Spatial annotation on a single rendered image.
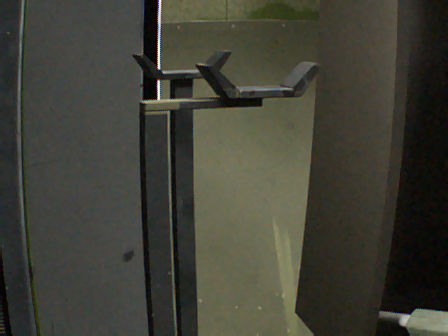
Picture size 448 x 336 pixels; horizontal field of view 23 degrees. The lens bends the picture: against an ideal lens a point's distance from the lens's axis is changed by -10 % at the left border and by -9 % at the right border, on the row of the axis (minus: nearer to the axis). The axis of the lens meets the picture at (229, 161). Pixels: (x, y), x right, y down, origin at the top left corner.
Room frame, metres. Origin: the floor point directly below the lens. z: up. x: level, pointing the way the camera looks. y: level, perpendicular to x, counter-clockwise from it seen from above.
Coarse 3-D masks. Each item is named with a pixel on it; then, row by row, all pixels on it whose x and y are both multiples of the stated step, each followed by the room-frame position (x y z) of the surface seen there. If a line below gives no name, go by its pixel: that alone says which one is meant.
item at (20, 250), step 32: (0, 0) 0.79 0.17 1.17; (0, 32) 0.79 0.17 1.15; (0, 64) 0.79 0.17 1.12; (0, 96) 0.79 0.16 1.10; (0, 128) 0.79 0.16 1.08; (0, 160) 0.79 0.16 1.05; (0, 192) 0.79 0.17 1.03; (0, 224) 0.79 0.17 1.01; (0, 256) 0.80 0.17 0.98; (0, 288) 0.80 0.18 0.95; (0, 320) 0.79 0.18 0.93; (32, 320) 0.80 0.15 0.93
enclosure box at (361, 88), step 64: (320, 0) 2.18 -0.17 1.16; (384, 0) 1.89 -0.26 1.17; (384, 64) 1.91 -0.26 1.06; (320, 128) 2.20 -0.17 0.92; (384, 128) 1.92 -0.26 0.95; (320, 192) 2.19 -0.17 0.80; (384, 192) 1.91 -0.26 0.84; (320, 256) 2.18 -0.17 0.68; (384, 256) 1.93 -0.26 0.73; (320, 320) 2.17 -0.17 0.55
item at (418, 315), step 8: (384, 312) 2.11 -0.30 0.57; (416, 312) 2.04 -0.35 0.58; (424, 312) 2.03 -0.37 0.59; (432, 312) 2.02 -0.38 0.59; (440, 312) 2.00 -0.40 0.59; (384, 320) 2.10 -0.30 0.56; (392, 320) 2.08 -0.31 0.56; (400, 320) 2.07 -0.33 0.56; (408, 320) 2.04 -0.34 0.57; (416, 320) 2.02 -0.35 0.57; (424, 320) 2.01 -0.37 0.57; (432, 320) 2.00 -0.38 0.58; (440, 320) 1.98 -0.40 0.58; (408, 328) 2.03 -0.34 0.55; (416, 328) 2.01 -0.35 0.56; (424, 328) 2.00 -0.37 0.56; (432, 328) 1.98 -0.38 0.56; (440, 328) 1.97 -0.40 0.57
